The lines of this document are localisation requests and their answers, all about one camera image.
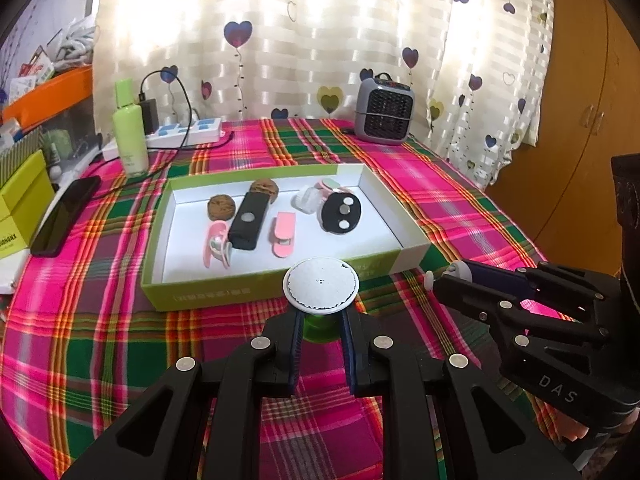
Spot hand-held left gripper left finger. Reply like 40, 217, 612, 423
60, 309, 307, 480

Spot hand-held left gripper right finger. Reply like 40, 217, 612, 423
340, 309, 583, 480

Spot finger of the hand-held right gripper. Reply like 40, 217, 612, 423
462, 259, 623, 321
432, 275, 608, 356

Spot white egg-shaped gadget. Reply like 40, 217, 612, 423
425, 261, 473, 291

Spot white round disc device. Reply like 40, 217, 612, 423
282, 256, 360, 345

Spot green white cardboard box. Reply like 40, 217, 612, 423
140, 162, 432, 312

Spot black rectangular case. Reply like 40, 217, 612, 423
227, 192, 268, 252

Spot pink clip with mint pad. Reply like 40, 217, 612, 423
201, 220, 235, 270

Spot white ribbed roll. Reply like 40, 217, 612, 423
291, 185, 323, 215

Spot brown cookie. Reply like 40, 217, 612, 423
248, 179, 280, 206
206, 194, 237, 222

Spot pink mint handheld device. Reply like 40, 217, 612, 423
316, 176, 353, 198

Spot wooden wardrobe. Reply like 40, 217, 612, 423
485, 0, 640, 281

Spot grey mini heater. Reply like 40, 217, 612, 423
354, 72, 416, 146

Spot white blue power strip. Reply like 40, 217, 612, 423
145, 117, 226, 150

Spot black smartphone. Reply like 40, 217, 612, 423
29, 176, 102, 258

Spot light green bottle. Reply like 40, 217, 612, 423
112, 79, 150, 177

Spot black charger plug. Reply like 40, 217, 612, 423
139, 99, 160, 133

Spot small pale bottle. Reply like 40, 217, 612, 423
46, 142, 63, 181

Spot yellow-green cardboard box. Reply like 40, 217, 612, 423
0, 150, 56, 261

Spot heart print curtain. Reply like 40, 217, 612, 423
92, 0, 556, 186

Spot grey striped box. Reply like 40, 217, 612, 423
0, 126, 46, 188

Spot orange lidded storage bin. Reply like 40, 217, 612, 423
0, 66, 96, 161

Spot colourful card packets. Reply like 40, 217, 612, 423
0, 45, 56, 106

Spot black charging cable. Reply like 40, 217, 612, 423
90, 70, 235, 196

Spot white cable bundle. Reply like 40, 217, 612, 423
47, 17, 96, 68

